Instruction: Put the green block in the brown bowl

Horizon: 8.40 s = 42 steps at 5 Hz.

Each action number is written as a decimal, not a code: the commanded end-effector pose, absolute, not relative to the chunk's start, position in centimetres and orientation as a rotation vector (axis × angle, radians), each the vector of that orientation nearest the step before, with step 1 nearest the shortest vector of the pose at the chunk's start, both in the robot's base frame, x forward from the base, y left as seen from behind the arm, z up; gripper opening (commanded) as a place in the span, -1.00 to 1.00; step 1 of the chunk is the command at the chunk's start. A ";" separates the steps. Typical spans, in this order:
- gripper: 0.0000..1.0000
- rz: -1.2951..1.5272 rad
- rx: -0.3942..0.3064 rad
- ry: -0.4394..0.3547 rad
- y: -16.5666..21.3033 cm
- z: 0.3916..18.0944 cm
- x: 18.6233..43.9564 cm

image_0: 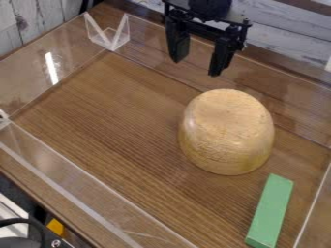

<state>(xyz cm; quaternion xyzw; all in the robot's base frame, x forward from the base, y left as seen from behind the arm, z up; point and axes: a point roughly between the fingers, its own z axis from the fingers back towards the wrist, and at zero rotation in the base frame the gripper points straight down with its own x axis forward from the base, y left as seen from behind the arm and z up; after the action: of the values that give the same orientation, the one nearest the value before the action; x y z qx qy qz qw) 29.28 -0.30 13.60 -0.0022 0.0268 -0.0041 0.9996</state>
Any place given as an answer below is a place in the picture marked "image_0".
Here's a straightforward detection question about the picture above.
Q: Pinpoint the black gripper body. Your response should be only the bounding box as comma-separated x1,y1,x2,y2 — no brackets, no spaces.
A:
162,0,253,50

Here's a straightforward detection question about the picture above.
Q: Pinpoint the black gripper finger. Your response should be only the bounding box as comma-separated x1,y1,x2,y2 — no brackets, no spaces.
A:
166,16,190,63
209,37,235,77

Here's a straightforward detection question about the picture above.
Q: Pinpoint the green rectangular block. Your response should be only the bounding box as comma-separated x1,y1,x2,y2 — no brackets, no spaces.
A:
245,174,294,248

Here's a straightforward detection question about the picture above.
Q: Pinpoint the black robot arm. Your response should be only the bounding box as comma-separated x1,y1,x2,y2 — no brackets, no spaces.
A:
162,0,253,77

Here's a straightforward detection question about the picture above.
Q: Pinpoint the upside-down wooden brown bowl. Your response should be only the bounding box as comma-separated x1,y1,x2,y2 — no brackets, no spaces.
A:
179,89,276,175

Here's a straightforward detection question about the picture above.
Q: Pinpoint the yellow label black device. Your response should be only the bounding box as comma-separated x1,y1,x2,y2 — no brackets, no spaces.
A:
29,205,75,248

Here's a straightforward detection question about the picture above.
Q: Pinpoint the clear acrylic corner bracket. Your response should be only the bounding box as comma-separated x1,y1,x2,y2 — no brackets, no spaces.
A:
83,13,131,51

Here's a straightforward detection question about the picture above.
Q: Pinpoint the clear acrylic enclosure wall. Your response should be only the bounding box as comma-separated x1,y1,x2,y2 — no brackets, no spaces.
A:
0,5,331,248

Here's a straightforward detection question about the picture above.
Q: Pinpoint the black cable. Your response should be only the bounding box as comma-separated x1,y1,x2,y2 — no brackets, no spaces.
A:
0,217,47,248

